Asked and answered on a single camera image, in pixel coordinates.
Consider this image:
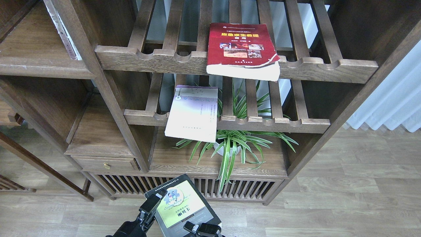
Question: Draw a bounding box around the green and black book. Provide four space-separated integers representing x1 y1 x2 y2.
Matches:
145 174 221 237

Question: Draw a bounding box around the red cover book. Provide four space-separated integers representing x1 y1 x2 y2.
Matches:
206 23 280 81

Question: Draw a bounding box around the upright book in shelf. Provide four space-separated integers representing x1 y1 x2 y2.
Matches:
44 0 82 60

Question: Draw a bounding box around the dark wooden bookshelf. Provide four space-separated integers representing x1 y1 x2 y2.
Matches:
1 0 420 205

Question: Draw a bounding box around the white lavender cover book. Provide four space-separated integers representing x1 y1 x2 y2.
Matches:
164 85 218 143

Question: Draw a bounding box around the white plant pot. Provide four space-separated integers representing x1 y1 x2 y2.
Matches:
211 140 234 157

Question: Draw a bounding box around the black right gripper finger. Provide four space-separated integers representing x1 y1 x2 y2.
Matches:
183 222 224 237

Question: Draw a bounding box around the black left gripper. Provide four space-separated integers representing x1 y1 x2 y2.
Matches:
106 190 167 237

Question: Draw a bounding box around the green spider plant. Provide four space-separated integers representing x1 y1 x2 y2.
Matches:
172 79 299 194

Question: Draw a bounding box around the white pleated curtain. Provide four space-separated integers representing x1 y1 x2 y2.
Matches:
347 42 421 132

